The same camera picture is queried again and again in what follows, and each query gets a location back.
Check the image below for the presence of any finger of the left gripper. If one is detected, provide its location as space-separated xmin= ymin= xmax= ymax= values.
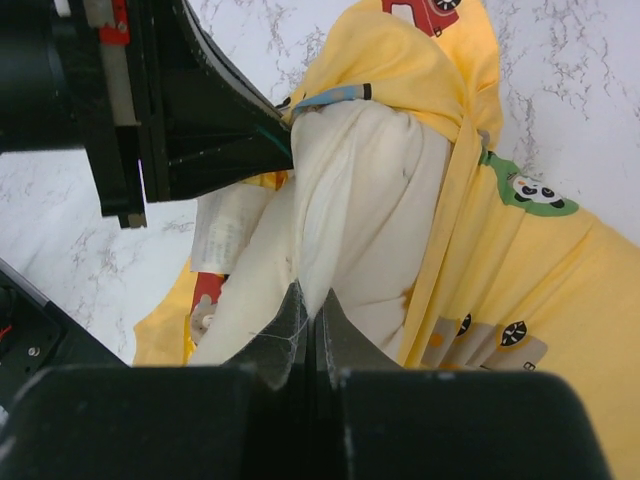
xmin=164 ymin=1 xmax=292 ymax=200

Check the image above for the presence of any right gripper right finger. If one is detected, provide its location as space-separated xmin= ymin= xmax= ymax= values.
xmin=312 ymin=291 xmax=400 ymax=479

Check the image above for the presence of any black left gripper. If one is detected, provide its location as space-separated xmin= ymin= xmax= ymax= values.
xmin=1 ymin=1 xmax=195 ymax=228

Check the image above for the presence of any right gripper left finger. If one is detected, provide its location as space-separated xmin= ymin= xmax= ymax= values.
xmin=225 ymin=281 xmax=308 ymax=479

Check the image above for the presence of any white pillow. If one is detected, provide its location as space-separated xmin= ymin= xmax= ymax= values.
xmin=190 ymin=100 xmax=451 ymax=365

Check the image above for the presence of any yellow cartoon-print pillowcase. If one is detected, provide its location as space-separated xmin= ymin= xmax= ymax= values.
xmin=134 ymin=1 xmax=639 ymax=479

